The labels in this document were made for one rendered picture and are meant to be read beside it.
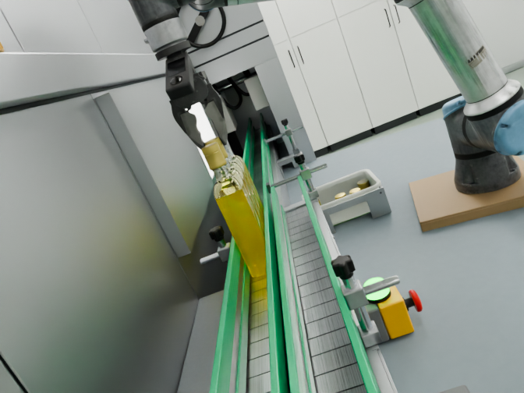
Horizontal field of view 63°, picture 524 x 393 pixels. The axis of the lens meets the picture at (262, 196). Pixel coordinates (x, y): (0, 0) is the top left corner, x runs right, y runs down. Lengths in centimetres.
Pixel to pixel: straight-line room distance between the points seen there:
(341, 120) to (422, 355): 416
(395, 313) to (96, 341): 48
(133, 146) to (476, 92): 69
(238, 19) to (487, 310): 149
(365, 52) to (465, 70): 386
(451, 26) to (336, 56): 383
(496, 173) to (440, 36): 38
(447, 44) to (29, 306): 83
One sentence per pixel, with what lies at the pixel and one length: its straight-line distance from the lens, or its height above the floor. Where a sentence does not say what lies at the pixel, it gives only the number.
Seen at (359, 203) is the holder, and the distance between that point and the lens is 122.
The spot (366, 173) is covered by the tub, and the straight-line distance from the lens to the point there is 135.
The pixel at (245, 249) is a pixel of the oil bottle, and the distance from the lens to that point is 85.
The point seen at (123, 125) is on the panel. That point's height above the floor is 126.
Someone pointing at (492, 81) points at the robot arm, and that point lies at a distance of 99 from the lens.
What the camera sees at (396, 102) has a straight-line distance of 493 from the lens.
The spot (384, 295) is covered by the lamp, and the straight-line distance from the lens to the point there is 78.
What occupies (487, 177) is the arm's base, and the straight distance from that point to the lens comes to 116.
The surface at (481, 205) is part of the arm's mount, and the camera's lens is 111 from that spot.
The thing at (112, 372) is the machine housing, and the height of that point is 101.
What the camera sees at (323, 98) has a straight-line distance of 475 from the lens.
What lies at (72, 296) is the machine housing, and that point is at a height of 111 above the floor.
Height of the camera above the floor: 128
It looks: 17 degrees down
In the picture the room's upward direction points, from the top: 23 degrees counter-clockwise
